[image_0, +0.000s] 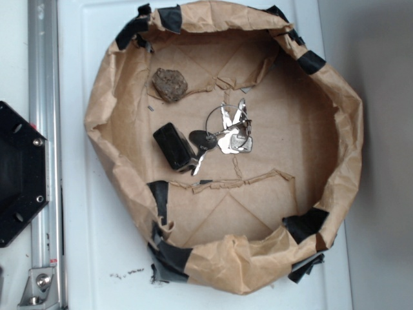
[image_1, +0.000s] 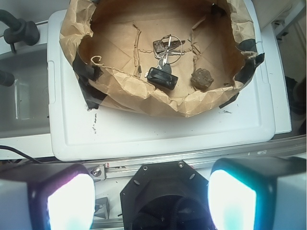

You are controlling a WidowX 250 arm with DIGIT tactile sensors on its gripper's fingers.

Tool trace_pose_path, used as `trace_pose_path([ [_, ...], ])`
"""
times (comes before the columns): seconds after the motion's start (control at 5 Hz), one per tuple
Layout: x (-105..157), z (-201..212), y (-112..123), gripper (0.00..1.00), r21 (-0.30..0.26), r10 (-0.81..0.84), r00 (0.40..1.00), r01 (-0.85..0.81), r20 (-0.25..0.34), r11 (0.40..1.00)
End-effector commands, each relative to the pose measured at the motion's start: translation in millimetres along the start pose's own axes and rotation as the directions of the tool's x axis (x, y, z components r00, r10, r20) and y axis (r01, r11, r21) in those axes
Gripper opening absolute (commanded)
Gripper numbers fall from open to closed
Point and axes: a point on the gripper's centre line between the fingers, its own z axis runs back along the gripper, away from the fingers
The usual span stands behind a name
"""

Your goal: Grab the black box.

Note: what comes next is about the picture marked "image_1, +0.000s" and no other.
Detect silver keys on ring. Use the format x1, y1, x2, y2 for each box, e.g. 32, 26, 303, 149
153, 34, 186, 74

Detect brown rock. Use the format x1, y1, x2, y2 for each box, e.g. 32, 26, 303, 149
190, 68, 214, 91

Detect clear plastic bin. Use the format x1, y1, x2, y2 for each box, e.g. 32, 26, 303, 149
0, 44, 50, 138

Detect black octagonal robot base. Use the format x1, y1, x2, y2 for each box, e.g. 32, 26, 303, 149
120, 161, 216, 230

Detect aluminium rail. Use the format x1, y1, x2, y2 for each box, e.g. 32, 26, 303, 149
83, 136, 307, 180

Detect black box key fob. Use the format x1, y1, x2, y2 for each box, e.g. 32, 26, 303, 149
147, 67, 178, 90

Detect white plastic tray lid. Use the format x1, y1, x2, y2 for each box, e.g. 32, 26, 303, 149
47, 10, 275, 161

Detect black cable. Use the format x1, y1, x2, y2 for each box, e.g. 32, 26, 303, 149
0, 145, 63, 164

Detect silver corner bracket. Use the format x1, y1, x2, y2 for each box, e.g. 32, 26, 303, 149
88, 165, 106, 181

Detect black clamp knob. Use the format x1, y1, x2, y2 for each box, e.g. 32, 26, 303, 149
0, 10, 40, 54

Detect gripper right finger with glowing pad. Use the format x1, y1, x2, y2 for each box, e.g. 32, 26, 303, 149
208, 156, 307, 230

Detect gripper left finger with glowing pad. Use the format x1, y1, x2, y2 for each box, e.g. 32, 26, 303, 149
0, 163, 95, 230

